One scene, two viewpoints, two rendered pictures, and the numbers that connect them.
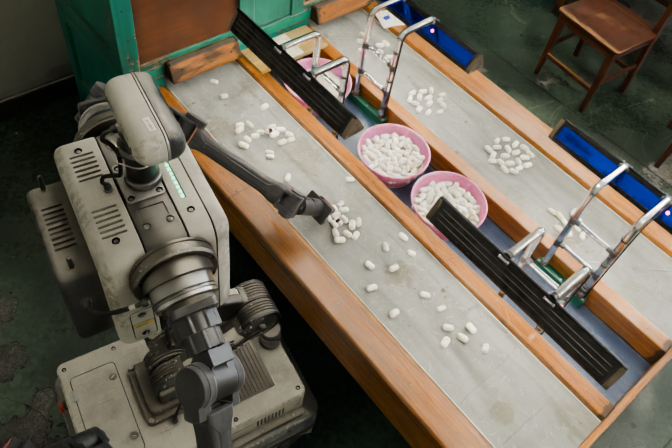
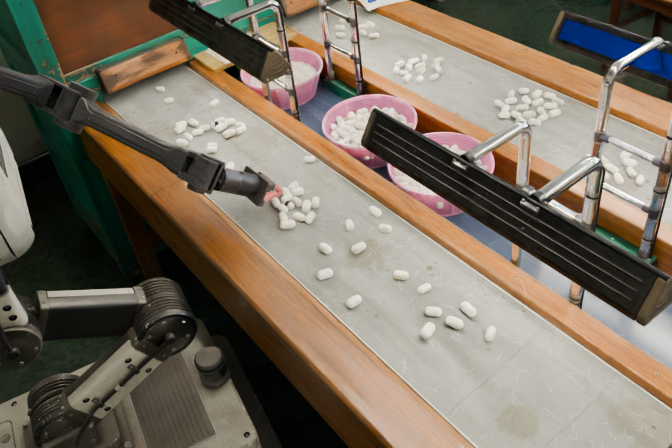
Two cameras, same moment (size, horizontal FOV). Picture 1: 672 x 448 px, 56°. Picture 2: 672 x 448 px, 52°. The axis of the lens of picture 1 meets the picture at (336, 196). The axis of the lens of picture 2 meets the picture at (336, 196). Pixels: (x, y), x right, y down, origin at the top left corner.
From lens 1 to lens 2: 0.77 m
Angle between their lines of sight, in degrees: 16
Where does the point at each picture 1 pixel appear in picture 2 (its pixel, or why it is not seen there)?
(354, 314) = (294, 306)
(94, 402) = not seen: outside the picture
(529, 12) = (590, 12)
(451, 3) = (493, 20)
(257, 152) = (198, 148)
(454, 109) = (454, 72)
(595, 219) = not seen: hidden behind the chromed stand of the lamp
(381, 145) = (355, 120)
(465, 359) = (459, 351)
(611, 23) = not seen: outside the picture
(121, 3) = not seen: outside the picture
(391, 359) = (341, 358)
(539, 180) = (572, 128)
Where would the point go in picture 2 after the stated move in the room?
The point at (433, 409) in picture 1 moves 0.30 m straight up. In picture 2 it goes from (401, 420) to (391, 305)
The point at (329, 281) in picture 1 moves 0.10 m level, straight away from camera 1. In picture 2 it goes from (264, 271) to (277, 239)
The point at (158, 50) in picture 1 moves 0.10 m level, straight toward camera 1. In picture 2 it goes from (84, 56) to (82, 71)
